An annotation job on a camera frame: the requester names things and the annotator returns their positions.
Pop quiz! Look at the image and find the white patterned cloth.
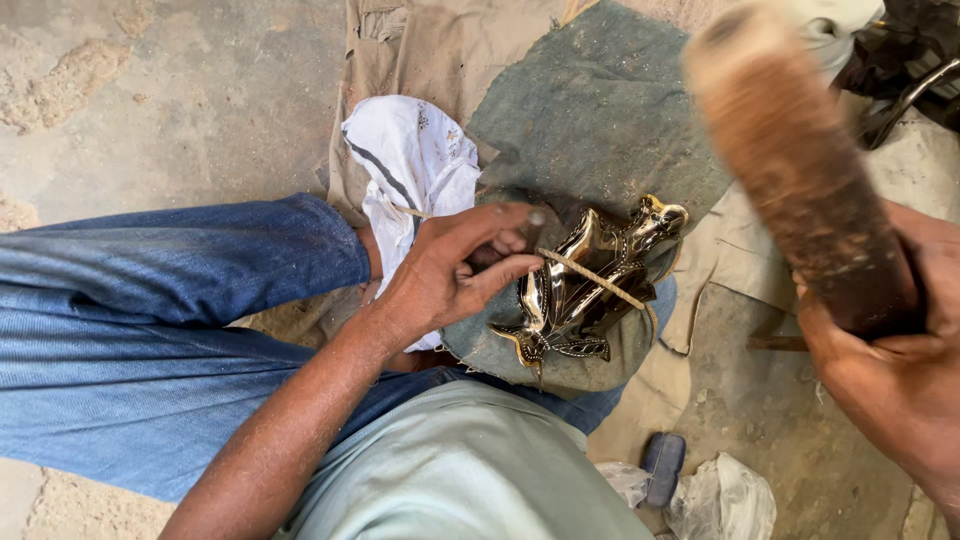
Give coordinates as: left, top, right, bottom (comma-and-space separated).
340, 94, 483, 354

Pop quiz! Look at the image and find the light green shirt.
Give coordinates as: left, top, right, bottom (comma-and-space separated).
271, 378, 655, 540

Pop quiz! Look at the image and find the person's left hand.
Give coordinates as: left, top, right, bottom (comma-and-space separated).
372, 201, 546, 340

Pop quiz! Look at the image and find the black bag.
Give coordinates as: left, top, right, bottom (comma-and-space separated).
832, 0, 960, 136

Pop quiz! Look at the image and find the crumpled clear plastic bag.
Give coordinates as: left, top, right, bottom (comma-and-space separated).
663, 451, 778, 540

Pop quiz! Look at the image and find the wooden mallet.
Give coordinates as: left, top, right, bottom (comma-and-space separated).
681, 0, 928, 340

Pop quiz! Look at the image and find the small metal punch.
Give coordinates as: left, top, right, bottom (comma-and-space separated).
522, 210, 547, 253

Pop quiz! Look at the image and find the small clear plastic scrap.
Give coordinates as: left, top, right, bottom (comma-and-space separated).
595, 460, 652, 511

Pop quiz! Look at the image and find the khaki ground cloth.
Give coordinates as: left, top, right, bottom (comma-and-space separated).
325, 0, 960, 468

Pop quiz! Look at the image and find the dark blue sandal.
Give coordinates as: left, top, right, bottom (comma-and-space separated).
639, 432, 688, 510

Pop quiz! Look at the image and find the person's right hand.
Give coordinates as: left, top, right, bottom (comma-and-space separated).
793, 198, 960, 496

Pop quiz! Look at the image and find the curved dark metal bar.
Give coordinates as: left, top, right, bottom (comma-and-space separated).
857, 58, 960, 151

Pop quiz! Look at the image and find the grey-green cloth pad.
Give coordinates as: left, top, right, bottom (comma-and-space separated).
441, 0, 735, 394

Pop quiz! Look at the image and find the shiny brass turtle ornament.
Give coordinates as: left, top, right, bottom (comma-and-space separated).
490, 194, 690, 370

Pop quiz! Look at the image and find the tan twisted rope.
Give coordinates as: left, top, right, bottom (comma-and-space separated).
388, 202, 648, 312

